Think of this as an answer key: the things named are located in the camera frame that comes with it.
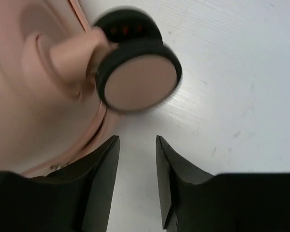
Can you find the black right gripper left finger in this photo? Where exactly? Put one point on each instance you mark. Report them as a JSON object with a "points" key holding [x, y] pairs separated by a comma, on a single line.
{"points": [[75, 198]]}

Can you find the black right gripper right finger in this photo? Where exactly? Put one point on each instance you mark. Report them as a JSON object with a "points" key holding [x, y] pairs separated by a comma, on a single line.
{"points": [[192, 200]]}

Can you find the pink suitcase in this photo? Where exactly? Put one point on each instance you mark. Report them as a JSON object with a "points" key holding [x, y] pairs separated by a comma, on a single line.
{"points": [[64, 82]]}

